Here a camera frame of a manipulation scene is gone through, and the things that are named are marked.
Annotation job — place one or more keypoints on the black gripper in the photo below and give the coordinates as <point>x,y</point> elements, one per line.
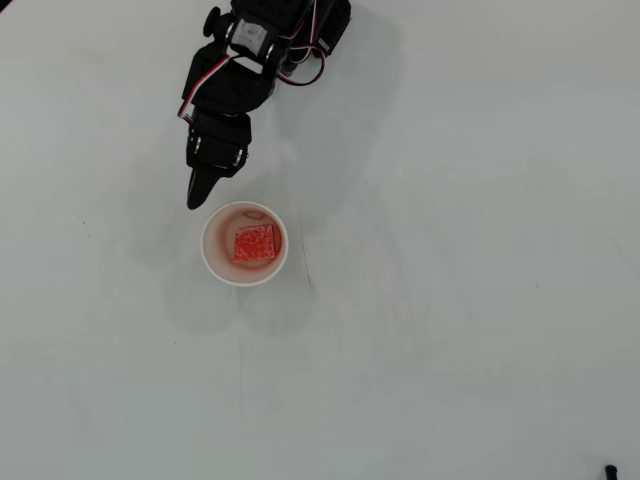
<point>216,148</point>

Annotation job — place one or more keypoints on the red cube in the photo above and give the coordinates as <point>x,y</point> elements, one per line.
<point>255,243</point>

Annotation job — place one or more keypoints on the white paper cup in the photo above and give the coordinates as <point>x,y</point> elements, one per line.
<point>215,250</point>

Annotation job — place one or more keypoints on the small black object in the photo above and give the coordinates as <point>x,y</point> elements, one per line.
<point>610,472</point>

